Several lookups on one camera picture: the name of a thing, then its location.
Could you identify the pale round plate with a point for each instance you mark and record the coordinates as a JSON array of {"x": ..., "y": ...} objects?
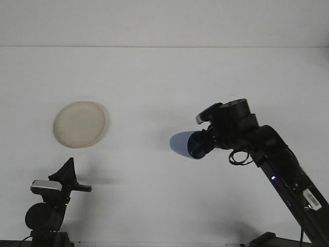
[{"x": 79, "y": 124}]

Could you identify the pale blue cup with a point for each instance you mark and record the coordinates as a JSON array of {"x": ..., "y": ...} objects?
[{"x": 180, "y": 144}]

